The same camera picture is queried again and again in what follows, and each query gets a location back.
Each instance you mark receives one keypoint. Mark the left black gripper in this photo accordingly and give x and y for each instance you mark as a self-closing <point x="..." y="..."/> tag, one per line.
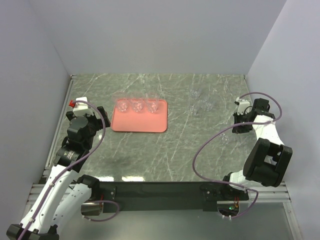
<point x="98" y="121"/>

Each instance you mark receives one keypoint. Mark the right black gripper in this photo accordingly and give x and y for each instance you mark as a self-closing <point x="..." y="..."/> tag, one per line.
<point x="238" y="129"/>

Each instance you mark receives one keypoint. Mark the clear faceted glass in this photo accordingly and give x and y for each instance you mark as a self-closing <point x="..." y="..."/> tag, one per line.
<point x="136" y="101"/>
<point x="120" y="101"/>

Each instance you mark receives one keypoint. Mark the clear round glass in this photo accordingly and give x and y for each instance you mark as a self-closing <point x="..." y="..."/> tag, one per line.
<point x="152" y="101"/>

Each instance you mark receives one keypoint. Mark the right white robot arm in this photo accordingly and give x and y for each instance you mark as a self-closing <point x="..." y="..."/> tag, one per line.
<point x="269" y="159"/>

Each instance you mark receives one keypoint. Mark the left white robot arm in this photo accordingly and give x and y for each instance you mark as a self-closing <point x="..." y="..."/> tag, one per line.
<point x="65" y="192"/>

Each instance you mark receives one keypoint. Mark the pink plastic tray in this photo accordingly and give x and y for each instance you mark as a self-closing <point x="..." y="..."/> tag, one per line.
<point x="142" y="121"/>

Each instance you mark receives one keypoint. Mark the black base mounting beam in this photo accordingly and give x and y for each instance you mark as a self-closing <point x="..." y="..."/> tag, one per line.
<point x="161" y="196"/>

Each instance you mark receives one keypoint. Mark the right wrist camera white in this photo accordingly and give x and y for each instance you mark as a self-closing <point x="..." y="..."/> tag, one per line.
<point x="242" y="106"/>

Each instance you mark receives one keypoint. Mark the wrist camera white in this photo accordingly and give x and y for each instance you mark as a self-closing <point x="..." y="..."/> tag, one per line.
<point x="242" y="106"/>
<point x="80" y="109"/>

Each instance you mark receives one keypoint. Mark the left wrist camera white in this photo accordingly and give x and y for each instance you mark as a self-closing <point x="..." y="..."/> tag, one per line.
<point x="80" y="109"/>

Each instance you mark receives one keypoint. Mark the aluminium rail left edge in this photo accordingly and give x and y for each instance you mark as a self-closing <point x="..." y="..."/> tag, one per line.
<point x="51" y="153"/>

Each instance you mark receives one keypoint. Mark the aluminium frame rail front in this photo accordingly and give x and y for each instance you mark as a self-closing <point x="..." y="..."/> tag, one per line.
<point x="269" y="194"/>

